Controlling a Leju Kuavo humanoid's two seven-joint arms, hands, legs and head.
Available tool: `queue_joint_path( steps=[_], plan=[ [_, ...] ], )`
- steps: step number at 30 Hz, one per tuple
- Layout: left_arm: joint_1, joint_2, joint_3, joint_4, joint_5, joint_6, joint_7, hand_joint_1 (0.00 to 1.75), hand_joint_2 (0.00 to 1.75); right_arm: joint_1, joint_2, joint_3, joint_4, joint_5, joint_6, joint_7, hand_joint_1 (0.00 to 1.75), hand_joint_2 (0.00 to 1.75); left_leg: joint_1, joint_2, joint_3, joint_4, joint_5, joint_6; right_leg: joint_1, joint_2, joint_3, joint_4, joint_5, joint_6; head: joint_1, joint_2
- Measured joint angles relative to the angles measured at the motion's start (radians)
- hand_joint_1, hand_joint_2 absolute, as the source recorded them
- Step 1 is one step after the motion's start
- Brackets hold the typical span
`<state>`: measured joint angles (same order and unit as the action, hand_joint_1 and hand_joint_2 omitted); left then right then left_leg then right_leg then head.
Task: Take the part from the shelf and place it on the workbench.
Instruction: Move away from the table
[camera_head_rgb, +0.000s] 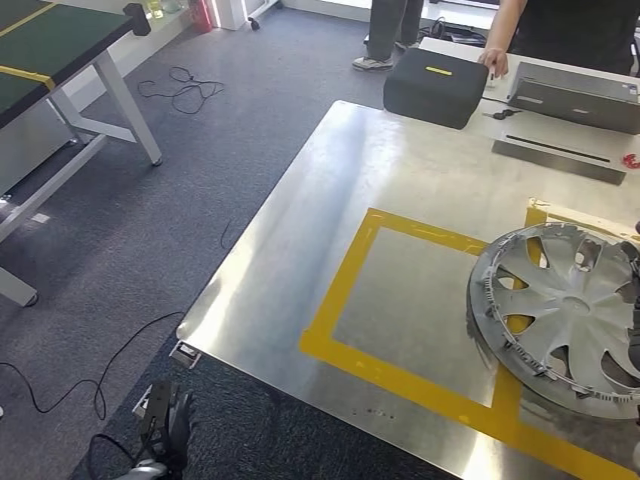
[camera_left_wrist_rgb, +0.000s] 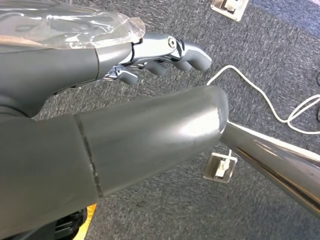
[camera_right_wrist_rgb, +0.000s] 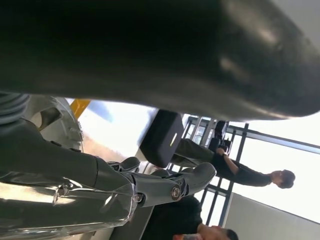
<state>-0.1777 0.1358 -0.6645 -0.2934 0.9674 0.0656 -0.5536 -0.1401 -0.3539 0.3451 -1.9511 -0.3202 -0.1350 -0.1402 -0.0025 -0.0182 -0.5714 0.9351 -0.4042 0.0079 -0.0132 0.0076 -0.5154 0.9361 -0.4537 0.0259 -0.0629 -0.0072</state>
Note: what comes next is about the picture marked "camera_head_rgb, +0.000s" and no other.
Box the person's hand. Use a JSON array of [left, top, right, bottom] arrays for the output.
[[477, 46, 510, 79]]

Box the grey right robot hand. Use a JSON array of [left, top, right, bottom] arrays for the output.
[[620, 221, 640, 376]]

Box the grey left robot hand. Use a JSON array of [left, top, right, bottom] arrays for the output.
[[152, 390, 196, 480]]

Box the silver wheel hubcap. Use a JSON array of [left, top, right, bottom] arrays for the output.
[[466, 223, 640, 420]]

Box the steel workbench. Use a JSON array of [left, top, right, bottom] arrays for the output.
[[176, 99, 640, 480]]

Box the white desk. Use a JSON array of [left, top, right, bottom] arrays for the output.
[[420, 36, 640, 144]]

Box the floor socket box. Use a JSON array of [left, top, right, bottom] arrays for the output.
[[132, 387, 153, 420], [168, 341, 202, 370]]

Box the black key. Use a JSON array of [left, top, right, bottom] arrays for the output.
[[482, 107, 524, 122]]

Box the black case yellow label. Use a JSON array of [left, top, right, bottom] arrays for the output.
[[383, 47, 490, 130]]

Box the person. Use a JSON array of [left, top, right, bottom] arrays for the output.
[[352, 0, 425, 73], [477, 0, 640, 77]]

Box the grey laptop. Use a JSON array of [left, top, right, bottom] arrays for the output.
[[507, 60, 640, 136]]

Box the grey metal bar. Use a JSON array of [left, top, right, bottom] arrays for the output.
[[491, 132, 627, 187]]

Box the white rolling stand base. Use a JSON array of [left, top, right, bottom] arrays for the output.
[[247, 0, 278, 31]]

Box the red fire extinguisher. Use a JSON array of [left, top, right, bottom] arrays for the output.
[[189, 0, 214, 34]]

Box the black table clamp block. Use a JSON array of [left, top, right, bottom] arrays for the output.
[[123, 1, 152, 36]]

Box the green top table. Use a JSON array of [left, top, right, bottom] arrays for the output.
[[0, 0, 164, 307]]

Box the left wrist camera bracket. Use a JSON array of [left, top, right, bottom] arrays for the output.
[[140, 379, 176, 439]]

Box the black cable bundle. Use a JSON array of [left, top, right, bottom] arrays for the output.
[[420, 16, 488, 48]]

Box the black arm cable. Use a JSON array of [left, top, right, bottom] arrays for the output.
[[85, 433, 151, 480]]

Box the long black floor cable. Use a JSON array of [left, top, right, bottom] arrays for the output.
[[0, 311, 185, 422]]

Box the tangled black cable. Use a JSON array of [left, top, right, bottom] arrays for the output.
[[137, 64, 226, 115]]

